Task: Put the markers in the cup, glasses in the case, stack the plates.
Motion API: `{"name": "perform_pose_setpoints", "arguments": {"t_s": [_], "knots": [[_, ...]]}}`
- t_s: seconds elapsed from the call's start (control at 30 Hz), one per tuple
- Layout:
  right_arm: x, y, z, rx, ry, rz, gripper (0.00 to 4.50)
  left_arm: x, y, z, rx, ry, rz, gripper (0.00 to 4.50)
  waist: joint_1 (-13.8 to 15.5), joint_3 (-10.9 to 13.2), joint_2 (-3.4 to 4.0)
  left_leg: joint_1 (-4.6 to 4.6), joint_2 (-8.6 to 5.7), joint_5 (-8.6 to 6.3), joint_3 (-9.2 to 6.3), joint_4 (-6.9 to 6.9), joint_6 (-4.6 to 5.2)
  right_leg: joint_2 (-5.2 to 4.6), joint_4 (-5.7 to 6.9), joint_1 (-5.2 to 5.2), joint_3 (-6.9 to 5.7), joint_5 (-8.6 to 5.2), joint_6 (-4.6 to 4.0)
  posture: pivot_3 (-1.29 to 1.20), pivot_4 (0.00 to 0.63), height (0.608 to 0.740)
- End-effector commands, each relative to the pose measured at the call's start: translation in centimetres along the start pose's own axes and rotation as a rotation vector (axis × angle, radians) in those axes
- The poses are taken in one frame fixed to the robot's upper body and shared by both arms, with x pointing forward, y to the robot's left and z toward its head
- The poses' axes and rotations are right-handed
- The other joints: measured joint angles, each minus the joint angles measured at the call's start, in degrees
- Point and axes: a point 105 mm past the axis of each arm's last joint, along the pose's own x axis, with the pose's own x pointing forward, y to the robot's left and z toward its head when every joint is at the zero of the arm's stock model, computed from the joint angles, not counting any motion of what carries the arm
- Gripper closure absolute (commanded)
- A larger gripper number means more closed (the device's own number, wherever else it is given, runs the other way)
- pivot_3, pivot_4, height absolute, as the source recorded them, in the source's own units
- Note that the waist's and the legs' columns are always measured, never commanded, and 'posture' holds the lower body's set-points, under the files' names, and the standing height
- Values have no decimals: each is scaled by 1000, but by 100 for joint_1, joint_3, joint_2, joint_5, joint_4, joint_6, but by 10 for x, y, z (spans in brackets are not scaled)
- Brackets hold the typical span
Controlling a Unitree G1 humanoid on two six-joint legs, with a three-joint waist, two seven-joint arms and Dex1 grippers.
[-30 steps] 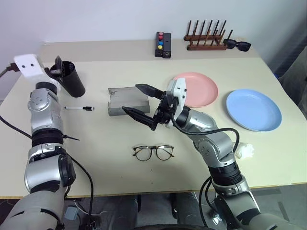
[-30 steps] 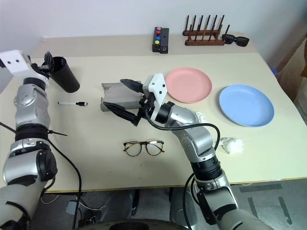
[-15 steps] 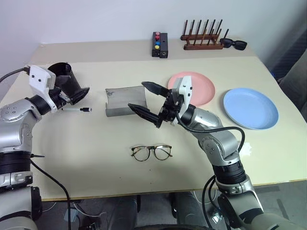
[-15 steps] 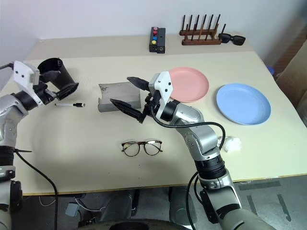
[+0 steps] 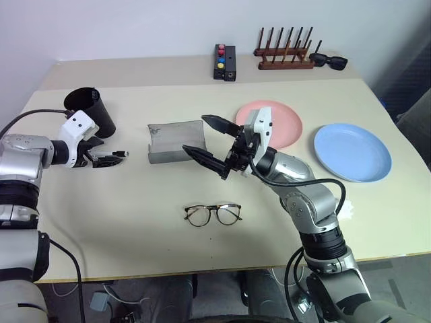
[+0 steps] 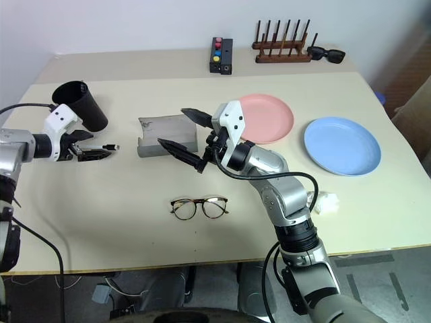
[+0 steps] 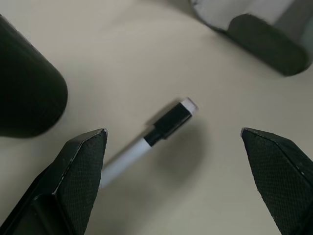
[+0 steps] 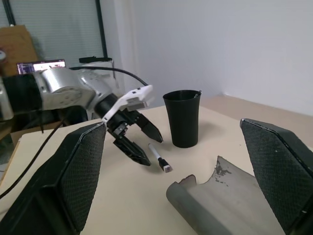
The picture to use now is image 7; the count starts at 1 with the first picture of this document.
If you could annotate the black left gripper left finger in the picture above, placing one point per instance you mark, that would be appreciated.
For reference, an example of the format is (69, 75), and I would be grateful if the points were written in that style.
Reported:
(73, 176)

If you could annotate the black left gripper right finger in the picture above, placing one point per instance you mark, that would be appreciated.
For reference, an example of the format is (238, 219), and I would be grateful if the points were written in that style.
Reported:
(278, 176)

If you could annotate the black cup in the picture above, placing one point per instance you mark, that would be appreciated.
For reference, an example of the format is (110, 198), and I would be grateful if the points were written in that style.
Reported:
(27, 85)

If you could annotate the white marker with black cap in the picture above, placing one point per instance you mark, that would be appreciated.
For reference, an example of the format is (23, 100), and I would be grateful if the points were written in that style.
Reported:
(156, 137)

